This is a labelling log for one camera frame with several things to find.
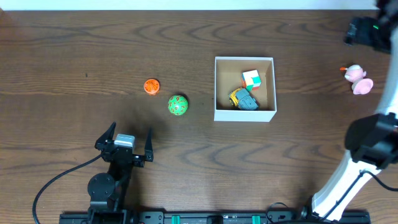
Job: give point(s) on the multicoloured puzzle cube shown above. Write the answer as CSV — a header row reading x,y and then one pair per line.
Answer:
x,y
251,80

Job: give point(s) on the pink and white toy duck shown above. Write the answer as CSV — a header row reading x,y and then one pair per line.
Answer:
x,y
361,85

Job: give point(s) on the green ball with red numbers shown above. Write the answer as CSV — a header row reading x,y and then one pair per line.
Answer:
x,y
178,105

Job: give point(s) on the orange ribbed toy ball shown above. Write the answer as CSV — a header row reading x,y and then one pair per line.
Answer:
x,y
152,86

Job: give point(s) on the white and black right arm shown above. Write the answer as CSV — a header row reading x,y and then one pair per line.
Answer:
x,y
370,142

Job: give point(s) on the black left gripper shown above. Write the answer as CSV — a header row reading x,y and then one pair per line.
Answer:
x,y
123,154

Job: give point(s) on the grey and yellow toy truck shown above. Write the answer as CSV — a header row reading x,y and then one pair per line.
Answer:
x,y
242,99

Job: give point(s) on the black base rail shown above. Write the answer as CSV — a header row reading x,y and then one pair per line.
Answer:
x,y
182,218

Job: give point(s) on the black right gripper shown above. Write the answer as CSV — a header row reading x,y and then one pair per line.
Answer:
x,y
370,26

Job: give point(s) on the white open cardboard box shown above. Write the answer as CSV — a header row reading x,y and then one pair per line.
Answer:
x,y
228,78

